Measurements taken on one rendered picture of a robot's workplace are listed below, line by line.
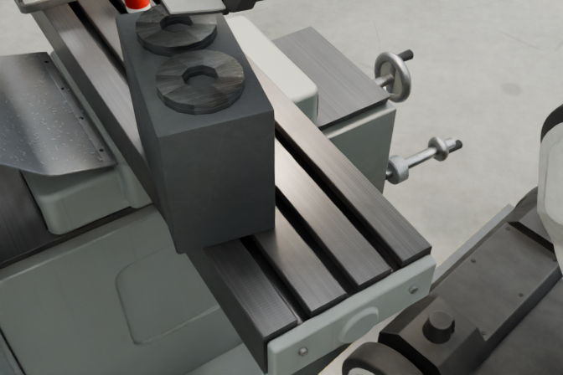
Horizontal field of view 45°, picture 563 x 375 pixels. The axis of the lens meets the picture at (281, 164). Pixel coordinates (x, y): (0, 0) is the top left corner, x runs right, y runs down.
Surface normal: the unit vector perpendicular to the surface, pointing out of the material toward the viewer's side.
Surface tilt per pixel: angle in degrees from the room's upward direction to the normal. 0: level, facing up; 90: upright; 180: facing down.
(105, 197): 90
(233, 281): 0
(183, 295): 90
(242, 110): 0
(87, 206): 90
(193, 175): 90
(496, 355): 0
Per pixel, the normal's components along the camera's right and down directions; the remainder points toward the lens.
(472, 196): 0.00, -0.70
